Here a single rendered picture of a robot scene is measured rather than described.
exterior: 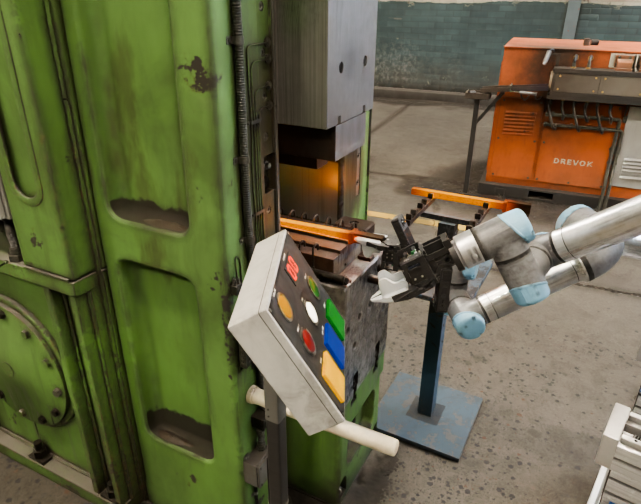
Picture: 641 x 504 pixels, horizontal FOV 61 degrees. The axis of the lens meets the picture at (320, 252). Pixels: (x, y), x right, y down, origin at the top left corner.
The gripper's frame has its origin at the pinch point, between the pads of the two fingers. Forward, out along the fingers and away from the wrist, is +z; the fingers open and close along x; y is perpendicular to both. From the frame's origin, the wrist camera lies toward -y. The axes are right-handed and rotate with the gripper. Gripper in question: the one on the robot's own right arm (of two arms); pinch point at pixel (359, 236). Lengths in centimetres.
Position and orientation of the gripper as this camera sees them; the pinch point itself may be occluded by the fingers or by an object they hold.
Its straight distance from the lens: 164.5
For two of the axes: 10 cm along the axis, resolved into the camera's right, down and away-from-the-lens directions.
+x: 4.6, -3.9, 8.0
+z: -8.9, -2.0, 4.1
